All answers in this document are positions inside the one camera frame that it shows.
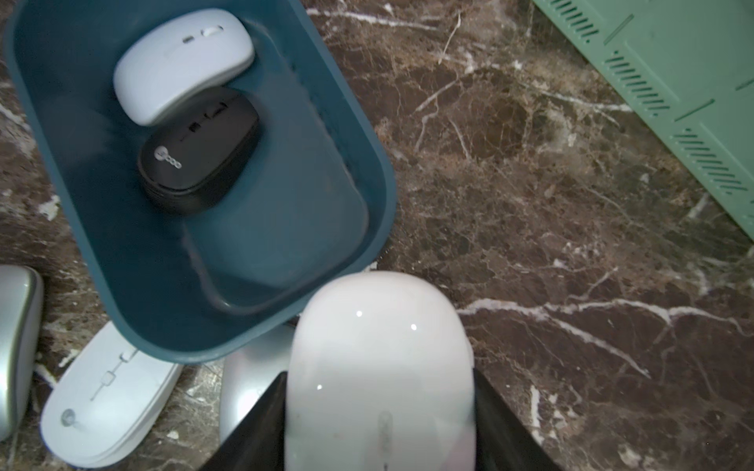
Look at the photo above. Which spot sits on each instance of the white rounded mouse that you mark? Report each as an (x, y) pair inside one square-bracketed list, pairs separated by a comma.
[(380, 378)]

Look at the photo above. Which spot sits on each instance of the teal storage box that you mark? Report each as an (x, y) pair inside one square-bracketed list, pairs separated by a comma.
[(316, 201)]

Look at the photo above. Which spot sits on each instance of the black mouse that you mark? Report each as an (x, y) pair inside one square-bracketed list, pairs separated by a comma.
[(193, 160)]

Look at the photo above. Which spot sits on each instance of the silver mouse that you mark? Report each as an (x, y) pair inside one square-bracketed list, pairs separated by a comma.
[(22, 291), (248, 372)]

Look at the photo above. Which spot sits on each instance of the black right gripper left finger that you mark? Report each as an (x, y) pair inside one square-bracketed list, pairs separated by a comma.
[(258, 442)]

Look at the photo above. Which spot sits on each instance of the light grey flat mouse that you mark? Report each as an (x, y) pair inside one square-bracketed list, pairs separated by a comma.
[(178, 59)]

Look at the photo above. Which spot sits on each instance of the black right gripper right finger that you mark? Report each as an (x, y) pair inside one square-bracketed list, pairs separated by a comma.
[(502, 441)]

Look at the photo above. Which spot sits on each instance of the green file organizer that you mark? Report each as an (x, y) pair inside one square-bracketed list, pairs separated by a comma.
[(686, 69)]

